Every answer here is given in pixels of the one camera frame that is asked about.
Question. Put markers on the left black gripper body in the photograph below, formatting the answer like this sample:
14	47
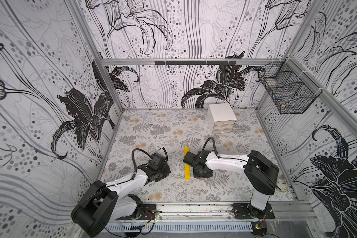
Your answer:
162	172

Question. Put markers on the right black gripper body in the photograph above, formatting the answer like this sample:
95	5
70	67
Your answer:
202	171

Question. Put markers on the yellow building block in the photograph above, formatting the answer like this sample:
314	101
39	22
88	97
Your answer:
186	150
187	172

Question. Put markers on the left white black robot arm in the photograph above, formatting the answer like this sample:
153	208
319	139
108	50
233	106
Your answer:
114	200

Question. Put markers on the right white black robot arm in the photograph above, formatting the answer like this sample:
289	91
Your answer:
260	171

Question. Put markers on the white mini drawer cabinet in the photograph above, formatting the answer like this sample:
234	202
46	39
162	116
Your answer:
221	118

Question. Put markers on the crumpled beige cloth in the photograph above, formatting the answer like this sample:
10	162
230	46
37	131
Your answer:
282	185

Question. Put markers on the small electronics board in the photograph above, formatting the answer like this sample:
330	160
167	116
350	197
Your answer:
259	229

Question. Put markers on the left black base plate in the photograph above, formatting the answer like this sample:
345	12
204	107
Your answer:
145	212

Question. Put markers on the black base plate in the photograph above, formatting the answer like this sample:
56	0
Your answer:
145	212
243	211

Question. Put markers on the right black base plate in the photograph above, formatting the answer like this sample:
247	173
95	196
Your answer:
243	211

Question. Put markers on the white slotted cable duct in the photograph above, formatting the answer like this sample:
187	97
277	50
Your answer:
181	227

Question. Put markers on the black wall mounted bar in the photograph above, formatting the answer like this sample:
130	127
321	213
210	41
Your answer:
192	62

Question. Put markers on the black wire basket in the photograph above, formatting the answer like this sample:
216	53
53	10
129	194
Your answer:
287	89

